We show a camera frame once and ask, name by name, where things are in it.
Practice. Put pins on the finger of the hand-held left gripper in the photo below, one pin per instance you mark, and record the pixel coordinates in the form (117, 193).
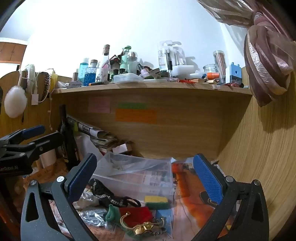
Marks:
(49, 140)
(34, 131)

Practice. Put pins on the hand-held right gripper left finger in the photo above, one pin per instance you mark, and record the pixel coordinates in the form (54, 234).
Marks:
(81, 179)

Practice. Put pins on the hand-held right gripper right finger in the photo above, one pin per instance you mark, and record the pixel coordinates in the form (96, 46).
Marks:
(208, 182)

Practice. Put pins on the dark glass bottle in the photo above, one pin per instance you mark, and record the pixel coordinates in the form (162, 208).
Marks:
(67, 139)

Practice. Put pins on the white crumpled plastic bag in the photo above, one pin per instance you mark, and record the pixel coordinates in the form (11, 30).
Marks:
(86, 197)

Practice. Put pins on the white paper cup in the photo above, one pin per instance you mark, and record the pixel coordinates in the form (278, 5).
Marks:
(47, 158)

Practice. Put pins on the orange printed cloth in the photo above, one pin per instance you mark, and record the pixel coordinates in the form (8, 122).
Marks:
(185, 185)

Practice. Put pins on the white fluffy earmuffs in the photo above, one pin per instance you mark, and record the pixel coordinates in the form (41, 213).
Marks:
(15, 102)

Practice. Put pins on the grey patterned plastic bag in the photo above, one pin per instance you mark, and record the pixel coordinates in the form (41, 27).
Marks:
(93, 216)

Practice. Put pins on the green fabric piece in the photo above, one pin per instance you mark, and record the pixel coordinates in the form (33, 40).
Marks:
(112, 213)

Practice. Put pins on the stack of newspapers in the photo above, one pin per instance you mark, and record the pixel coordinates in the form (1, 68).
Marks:
(99, 136)

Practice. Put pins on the black patterned headband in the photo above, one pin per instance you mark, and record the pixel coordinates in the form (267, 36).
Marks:
(46, 83)

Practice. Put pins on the small cardboard box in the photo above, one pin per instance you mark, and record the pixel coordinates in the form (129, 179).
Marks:
(122, 149)

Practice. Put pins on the yellow green sponge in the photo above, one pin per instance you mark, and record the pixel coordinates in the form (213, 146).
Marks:
(156, 201)

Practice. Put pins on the clear plastic storage box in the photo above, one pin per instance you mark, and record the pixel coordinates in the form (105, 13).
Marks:
(136, 176)

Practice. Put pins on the blue sponge block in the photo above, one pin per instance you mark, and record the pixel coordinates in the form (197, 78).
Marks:
(164, 216)

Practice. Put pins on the yellow hanging item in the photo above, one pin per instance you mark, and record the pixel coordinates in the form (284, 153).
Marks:
(53, 77)

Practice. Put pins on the pink sticky note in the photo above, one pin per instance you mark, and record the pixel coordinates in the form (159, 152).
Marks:
(99, 104)

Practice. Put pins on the red cloth pouch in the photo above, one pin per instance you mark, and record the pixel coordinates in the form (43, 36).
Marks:
(136, 215)

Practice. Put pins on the glass jar blue liquid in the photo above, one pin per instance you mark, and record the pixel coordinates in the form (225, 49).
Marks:
(90, 78)

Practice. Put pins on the tall blue liquid bottle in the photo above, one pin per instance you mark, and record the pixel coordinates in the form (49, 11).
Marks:
(82, 70)

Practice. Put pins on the orange sticky note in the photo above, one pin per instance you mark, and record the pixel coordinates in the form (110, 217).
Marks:
(136, 116)

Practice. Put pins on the green sticky note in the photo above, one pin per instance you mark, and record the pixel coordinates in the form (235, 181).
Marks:
(131, 106)

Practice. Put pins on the clear glass corked bottle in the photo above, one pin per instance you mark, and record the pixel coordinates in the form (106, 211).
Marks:
(105, 67)

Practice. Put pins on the flat clear plastic case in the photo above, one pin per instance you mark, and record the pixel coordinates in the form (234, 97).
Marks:
(128, 78)

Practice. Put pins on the orange capped tube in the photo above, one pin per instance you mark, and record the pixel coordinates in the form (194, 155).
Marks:
(212, 75)

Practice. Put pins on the green pump bottle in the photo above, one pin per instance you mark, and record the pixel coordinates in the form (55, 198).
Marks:
(124, 61)

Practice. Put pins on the wooden shelf board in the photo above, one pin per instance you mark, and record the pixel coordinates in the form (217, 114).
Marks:
(150, 89)

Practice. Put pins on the blue white box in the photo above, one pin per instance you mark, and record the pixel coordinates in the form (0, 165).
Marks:
(234, 74)

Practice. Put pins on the round glass jar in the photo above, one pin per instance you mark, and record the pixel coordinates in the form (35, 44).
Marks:
(211, 69)

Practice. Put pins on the silver capped bottle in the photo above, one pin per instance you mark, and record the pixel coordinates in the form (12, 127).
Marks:
(132, 62)

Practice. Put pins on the white rectangular box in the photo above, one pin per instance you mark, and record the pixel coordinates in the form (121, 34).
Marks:
(183, 70)

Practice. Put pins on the tall clear cylinder jar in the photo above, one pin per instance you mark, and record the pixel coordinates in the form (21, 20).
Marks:
(219, 60)

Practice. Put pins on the clear plastic blister packaging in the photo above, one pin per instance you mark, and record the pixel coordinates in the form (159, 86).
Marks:
(172, 54)

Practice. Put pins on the pink tied curtain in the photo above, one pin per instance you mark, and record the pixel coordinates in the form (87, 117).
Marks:
(266, 58)

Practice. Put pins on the wooden wall cabinet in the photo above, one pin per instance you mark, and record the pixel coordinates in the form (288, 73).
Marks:
(11, 51)

